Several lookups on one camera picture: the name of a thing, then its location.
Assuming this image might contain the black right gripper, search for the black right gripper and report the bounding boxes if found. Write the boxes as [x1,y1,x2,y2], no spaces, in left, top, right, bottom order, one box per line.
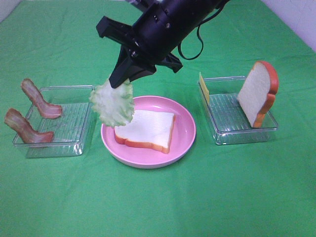
[96,7,182,88]

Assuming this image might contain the toy lettuce leaf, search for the toy lettuce leaf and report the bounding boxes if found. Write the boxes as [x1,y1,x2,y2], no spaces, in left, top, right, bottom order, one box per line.
[89,79,134,127]

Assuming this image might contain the toy bacon strip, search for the toy bacon strip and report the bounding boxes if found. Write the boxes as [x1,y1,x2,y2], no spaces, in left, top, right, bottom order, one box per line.
[21,79,62,119]
[4,108,54,143]

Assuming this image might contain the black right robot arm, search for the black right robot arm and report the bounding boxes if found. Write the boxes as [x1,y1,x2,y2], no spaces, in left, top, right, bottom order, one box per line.
[96,0,226,88]

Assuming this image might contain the yellow toy cheese slice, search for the yellow toy cheese slice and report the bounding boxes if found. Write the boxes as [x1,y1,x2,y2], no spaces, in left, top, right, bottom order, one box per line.
[199,73,210,105]

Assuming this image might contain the pink round plate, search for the pink round plate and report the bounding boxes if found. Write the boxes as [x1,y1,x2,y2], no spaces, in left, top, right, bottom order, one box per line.
[101,95,196,169]

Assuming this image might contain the left clear plastic tray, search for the left clear plastic tray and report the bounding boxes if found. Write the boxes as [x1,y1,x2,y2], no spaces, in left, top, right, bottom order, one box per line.
[13,85,97,158]

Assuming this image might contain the clear plastic tray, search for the clear plastic tray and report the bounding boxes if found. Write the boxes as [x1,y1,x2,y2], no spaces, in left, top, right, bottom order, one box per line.
[13,85,97,158]
[198,76,278,145]

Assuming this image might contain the right clear plastic tray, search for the right clear plastic tray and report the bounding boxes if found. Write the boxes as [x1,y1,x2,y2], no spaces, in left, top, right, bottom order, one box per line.
[198,76,278,145]

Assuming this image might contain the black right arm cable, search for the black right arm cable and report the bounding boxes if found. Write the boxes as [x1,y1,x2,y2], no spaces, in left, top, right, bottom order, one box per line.
[177,7,224,60]

